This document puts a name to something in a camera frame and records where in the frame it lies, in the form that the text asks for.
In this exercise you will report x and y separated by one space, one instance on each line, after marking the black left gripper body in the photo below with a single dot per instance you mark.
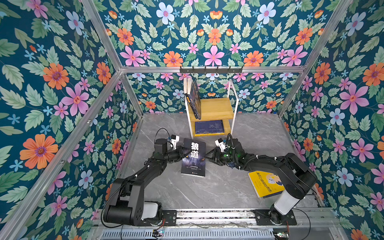
176 155

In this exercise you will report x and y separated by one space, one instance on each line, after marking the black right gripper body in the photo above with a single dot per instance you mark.
225 157

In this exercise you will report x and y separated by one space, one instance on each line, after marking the black wolf cover book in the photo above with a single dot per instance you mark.
194 163

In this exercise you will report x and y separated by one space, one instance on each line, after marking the navy book yellow label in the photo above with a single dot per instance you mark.
209 127

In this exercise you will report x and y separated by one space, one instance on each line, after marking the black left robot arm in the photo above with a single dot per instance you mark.
126 204

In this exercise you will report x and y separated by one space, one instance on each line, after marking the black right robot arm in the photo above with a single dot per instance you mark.
295 175

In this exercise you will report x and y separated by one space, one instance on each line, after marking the white wooden two-tier shelf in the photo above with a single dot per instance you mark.
224 109

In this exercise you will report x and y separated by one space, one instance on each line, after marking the yellow cartoon cover book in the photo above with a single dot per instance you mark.
266 184

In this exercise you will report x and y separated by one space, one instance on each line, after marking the black book leaning on shelf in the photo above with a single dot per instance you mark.
193 107

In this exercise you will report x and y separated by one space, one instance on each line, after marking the black hook rack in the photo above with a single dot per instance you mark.
211 70

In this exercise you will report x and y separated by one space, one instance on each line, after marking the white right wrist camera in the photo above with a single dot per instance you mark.
221 144

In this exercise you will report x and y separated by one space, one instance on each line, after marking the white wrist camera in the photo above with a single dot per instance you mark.
174 139
221 144

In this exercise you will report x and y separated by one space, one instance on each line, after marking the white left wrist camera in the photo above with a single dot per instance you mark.
174 139

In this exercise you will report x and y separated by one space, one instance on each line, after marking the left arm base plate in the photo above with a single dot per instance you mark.
164 218

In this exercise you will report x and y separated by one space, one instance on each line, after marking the aluminium mounting rail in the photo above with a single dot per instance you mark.
305 217

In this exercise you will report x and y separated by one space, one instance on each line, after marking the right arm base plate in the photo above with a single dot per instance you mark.
266 217

